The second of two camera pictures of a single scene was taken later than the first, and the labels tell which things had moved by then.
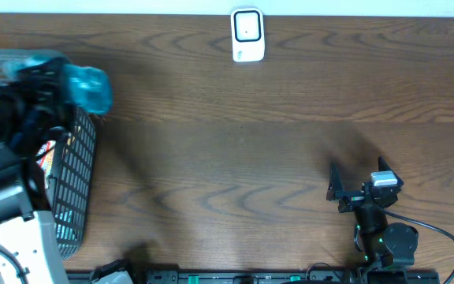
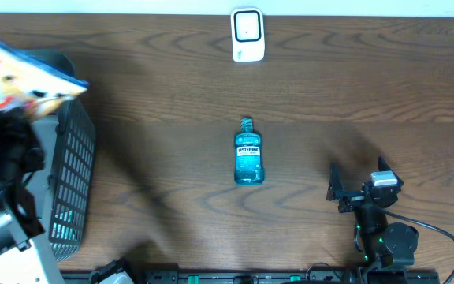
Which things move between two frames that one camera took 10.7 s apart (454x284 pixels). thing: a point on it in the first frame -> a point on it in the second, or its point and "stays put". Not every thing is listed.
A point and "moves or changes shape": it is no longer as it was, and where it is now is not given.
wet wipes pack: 44,158 moves or changes shape
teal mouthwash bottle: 89,87 -> 248,169
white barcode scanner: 247,34 stays put
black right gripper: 336,192 stays put
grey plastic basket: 72,171 stays put
